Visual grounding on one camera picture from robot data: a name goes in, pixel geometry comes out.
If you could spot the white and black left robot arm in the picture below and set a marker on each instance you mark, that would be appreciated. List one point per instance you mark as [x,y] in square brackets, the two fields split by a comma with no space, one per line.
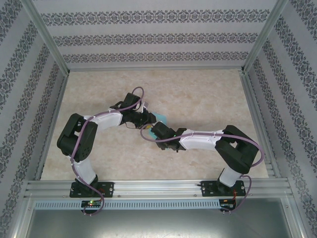
[109,121]

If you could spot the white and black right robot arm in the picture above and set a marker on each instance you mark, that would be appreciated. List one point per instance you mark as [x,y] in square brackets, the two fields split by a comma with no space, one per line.
[198,141]

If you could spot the grey metal sheet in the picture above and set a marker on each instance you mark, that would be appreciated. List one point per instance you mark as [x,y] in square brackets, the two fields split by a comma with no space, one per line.
[158,223]

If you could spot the small circuit board green light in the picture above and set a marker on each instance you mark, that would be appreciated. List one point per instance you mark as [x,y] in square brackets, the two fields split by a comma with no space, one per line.
[91,203]

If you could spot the small circuit board orange light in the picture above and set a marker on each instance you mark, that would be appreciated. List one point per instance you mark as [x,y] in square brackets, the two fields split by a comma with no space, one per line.
[226,202]

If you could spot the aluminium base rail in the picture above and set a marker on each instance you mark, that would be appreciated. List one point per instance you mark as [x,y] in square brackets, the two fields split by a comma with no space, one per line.
[158,187]

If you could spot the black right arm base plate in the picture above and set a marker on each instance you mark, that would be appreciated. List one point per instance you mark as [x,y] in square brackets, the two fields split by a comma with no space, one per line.
[207,188]

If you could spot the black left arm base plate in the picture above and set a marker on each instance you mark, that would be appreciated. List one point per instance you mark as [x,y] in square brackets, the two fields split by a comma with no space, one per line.
[107,189]

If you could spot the aluminium table side rail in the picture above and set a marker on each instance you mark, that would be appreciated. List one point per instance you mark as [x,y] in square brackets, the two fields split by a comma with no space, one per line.
[53,124]
[248,94]

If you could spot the aluminium frame post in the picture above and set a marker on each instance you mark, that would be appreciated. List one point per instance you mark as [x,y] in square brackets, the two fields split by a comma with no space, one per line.
[267,32]
[47,37]

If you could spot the lower aluminium frame bar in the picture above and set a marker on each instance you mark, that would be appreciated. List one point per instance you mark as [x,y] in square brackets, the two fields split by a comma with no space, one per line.
[294,218]
[21,218]

